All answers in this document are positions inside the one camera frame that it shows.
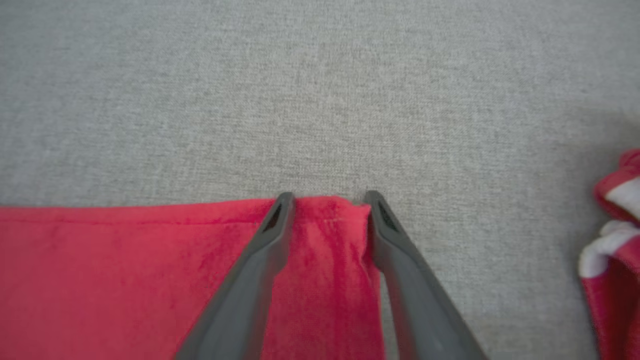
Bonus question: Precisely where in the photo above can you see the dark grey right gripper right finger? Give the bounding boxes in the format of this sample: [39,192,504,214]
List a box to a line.
[363,190,489,360]

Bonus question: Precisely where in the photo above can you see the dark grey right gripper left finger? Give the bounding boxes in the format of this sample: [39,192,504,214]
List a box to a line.
[175,191,297,360]

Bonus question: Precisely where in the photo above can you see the red T-shirt with white sleeves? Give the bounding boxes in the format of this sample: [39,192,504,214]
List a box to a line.
[0,195,387,360]

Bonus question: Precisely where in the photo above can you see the red shorts with white stripe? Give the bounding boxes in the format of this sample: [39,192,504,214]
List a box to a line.
[579,149,640,360]

